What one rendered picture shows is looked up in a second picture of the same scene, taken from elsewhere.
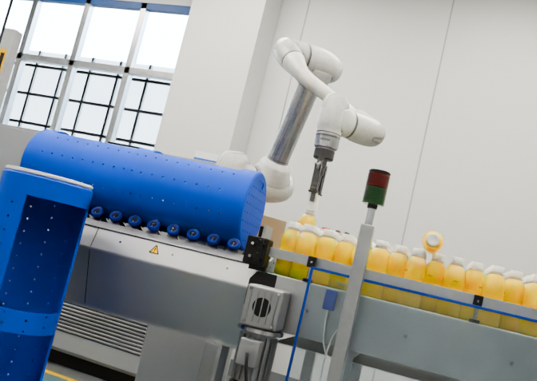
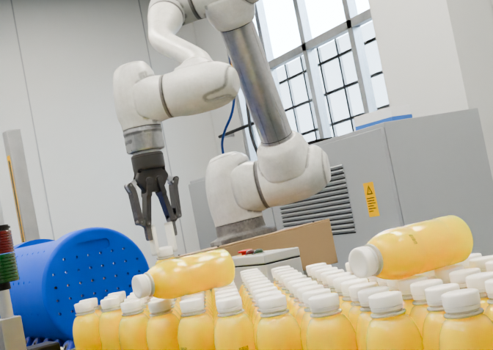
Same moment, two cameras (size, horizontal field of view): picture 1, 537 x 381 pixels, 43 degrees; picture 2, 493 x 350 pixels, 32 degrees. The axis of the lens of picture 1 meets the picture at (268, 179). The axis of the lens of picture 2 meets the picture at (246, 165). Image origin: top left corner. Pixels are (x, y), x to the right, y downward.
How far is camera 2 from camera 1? 2.00 m
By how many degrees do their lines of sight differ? 41
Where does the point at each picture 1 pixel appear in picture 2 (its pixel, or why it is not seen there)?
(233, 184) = (37, 270)
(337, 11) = not seen: outside the picture
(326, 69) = not seen: outside the picture
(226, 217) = (43, 318)
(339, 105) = (120, 84)
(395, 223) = not seen: outside the picture
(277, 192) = (294, 183)
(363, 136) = (186, 104)
